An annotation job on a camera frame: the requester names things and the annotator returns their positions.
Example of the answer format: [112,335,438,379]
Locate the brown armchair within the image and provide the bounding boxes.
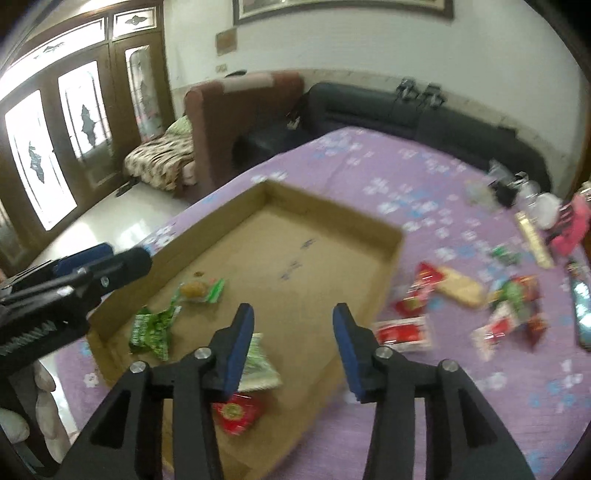
[185,71,305,204]

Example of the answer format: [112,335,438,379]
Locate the small red snack packet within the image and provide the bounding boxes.
[517,276,541,305]

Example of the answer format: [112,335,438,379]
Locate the purple floral blanket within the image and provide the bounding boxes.
[28,127,591,480]

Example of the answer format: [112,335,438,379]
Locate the shallow cardboard box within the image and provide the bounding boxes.
[88,180,406,480]

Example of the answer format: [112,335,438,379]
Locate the small black object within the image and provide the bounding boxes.
[494,173,529,208]

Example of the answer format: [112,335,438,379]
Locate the small green candy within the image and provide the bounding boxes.
[492,244,522,266]

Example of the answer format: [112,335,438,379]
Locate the red striped snack packet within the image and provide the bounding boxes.
[413,262,446,289]

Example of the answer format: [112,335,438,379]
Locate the clear plastic bag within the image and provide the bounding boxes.
[464,159,513,208]

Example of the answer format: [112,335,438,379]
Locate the pink box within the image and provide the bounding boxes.
[547,194,591,259]

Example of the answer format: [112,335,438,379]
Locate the brown patterned blanket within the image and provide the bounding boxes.
[124,134,197,192]

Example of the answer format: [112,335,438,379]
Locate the green and white snack packet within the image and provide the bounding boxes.
[240,332,283,393]

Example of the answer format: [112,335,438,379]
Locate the red packet with round label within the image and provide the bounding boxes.
[212,392,265,437]

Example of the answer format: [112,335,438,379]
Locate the red and white snack packet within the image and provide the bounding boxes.
[390,285,437,319]
[373,315,435,352]
[471,302,522,361]

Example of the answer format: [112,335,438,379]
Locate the beige wall plaque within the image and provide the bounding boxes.
[215,28,238,56]

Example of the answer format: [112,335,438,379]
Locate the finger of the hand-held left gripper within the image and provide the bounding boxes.
[0,243,114,294]
[0,248,153,317]

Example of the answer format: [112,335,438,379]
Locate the gold tube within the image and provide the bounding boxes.
[515,212,555,271]

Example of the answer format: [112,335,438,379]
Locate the beige wafer packet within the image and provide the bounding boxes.
[436,265,488,309]

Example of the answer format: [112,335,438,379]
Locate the green packet with orange snack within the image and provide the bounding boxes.
[178,277,226,304]

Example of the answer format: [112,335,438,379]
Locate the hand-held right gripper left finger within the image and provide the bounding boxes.
[69,302,256,480]

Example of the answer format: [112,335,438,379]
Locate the dark red packet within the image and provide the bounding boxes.
[524,314,550,347]

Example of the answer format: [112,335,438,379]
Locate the wooden glass doors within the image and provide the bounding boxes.
[0,0,176,264]

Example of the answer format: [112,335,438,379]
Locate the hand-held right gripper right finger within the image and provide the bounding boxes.
[332,302,539,480]

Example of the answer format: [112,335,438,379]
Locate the black leather sofa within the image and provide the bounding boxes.
[231,82,552,204]

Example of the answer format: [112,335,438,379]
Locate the crumpled green snack packet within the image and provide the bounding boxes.
[128,302,182,361]

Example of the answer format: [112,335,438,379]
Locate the green pillow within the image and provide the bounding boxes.
[164,115,192,139]

